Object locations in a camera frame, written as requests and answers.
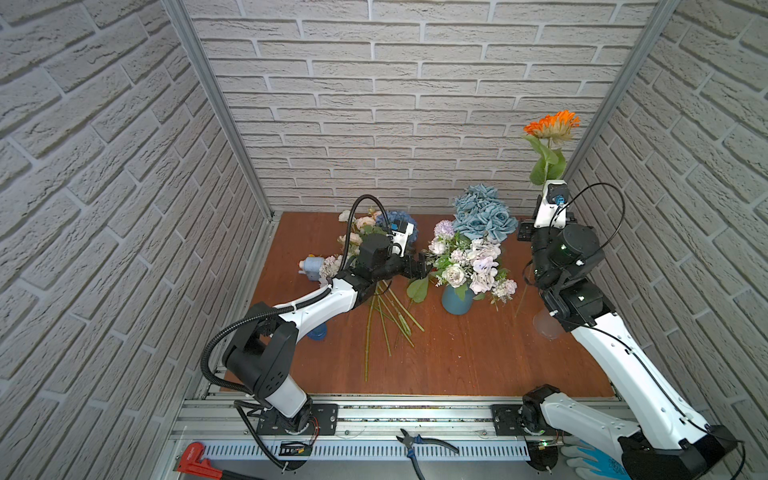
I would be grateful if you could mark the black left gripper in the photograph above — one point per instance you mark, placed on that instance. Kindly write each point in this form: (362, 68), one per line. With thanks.
(421, 269)

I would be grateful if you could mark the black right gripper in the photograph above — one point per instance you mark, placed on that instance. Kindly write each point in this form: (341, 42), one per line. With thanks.
(527, 235)

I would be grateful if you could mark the pink white mixed bouquet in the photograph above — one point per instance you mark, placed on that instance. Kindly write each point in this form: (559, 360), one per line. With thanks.
(469, 266)

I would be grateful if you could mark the light blue rose bouquet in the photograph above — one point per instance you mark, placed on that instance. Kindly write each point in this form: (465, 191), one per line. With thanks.
(481, 214)

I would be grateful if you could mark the teal ceramic vase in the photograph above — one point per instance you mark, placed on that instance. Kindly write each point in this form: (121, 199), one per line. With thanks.
(454, 304)

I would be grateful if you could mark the orange gerbera flower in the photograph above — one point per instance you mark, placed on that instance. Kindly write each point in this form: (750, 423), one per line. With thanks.
(546, 137)

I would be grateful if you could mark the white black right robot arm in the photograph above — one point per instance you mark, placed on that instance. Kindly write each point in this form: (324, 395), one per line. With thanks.
(669, 438)

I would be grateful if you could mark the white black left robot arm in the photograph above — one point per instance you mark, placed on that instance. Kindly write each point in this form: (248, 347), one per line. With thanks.
(261, 352)

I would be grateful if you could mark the clear glass vase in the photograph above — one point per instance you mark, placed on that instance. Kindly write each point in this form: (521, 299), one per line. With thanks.
(547, 325)

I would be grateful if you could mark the dark blue hydrangea flower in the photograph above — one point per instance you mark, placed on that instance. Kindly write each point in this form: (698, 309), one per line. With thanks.
(397, 219)

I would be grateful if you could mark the light blue small bottle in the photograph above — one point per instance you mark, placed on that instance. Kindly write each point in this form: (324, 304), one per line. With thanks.
(311, 267)

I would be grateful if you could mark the white blue work glove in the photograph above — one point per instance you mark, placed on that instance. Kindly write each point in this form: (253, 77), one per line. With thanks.
(591, 463)

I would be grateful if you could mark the red clamp tool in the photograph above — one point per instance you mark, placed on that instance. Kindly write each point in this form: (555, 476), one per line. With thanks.
(193, 463)

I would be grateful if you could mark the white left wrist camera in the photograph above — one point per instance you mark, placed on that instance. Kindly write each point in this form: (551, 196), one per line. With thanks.
(399, 238)

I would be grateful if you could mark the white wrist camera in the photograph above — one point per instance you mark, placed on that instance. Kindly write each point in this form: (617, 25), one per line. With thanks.
(399, 238)
(551, 211)

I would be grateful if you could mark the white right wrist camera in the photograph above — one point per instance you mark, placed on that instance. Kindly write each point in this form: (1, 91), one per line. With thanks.
(551, 211)

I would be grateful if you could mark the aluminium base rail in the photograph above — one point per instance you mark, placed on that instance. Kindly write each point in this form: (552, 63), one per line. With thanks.
(357, 428)

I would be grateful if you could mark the aluminium right corner post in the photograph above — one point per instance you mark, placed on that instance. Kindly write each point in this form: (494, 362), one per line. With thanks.
(636, 26)

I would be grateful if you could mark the aluminium corner post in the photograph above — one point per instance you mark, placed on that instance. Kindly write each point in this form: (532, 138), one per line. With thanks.
(192, 44)
(636, 26)

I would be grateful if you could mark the aluminium left corner post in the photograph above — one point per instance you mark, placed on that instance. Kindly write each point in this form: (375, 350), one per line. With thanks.
(192, 44)

